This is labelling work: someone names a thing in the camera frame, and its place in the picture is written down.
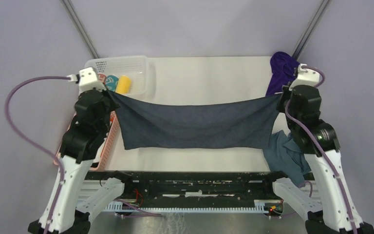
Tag orange patterned rolled towel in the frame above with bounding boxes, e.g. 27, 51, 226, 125
97, 73, 107, 85

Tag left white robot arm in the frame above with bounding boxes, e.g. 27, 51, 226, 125
28, 89, 134, 234

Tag teal blue towel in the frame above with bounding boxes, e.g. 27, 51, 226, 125
262, 130, 311, 185

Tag dark grey towel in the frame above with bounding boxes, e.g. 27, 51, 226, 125
110, 93, 280, 150

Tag corner metal rail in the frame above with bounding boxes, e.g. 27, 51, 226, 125
292, 0, 332, 60
60, 0, 100, 59

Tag purple towel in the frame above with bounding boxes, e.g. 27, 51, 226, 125
265, 51, 300, 97

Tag right corner metal rail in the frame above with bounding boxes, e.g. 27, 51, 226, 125
292, 0, 332, 60

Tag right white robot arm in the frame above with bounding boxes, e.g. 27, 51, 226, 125
262, 85, 374, 234

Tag left corner metal rail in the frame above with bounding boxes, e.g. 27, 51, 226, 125
60, 0, 100, 59

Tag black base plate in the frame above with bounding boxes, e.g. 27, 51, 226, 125
85, 171, 280, 208

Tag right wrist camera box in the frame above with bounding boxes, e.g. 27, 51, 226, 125
289, 63, 324, 91

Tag yellow rolled towel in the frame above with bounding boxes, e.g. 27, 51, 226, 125
115, 76, 132, 94

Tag aluminium frame rails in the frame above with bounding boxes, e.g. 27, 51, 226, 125
45, 179, 357, 234

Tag teal patterned rolled towel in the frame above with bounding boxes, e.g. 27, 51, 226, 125
105, 75, 119, 92

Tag white plastic basket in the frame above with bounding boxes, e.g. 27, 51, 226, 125
84, 56, 149, 99

